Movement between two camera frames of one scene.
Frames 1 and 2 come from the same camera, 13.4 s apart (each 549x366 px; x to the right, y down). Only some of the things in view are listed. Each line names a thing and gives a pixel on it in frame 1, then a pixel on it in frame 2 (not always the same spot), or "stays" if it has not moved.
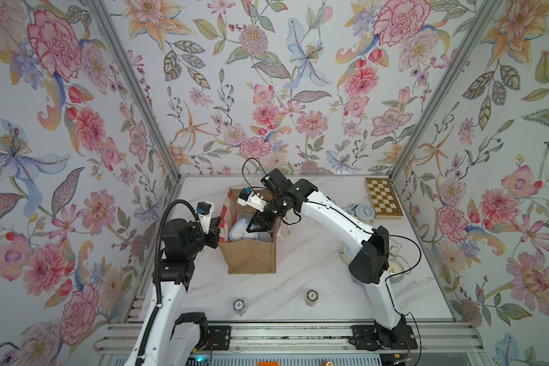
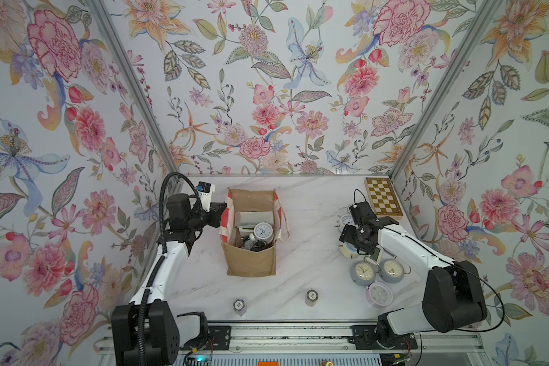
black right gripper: [260, 219] → [346, 235]
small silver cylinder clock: [239, 307] stays
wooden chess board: [383, 200] stays
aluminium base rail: [437, 338] stays
